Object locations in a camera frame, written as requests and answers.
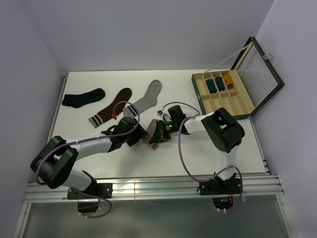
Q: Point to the teal rolled sock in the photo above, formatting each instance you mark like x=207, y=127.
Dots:
x=211, y=86

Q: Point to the aluminium frame rail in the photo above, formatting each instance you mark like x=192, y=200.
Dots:
x=154, y=188

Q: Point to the brown striped sock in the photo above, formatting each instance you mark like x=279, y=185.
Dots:
x=106, y=114

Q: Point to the black compartment box with lid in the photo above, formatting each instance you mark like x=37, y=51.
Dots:
x=255, y=81

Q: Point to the mustard rolled sock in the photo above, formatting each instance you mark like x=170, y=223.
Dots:
x=228, y=80

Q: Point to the dark blue rolled sock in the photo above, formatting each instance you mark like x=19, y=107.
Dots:
x=219, y=83

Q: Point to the black sock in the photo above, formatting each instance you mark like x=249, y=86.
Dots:
x=77, y=101

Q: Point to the grey striped sock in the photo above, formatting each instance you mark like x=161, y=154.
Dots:
x=147, y=101

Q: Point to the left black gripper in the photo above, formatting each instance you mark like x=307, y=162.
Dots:
x=139, y=133

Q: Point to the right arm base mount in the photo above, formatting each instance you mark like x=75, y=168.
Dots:
x=227, y=188

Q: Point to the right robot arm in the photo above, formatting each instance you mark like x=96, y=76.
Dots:
x=222, y=128

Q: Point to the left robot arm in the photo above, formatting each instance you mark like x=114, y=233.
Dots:
x=54, y=164

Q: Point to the beige sock with red stripes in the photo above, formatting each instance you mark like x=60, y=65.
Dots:
x=151, y=130

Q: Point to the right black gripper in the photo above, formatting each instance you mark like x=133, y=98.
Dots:
x=160, y=134

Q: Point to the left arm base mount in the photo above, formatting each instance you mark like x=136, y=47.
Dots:
x=88, y=201

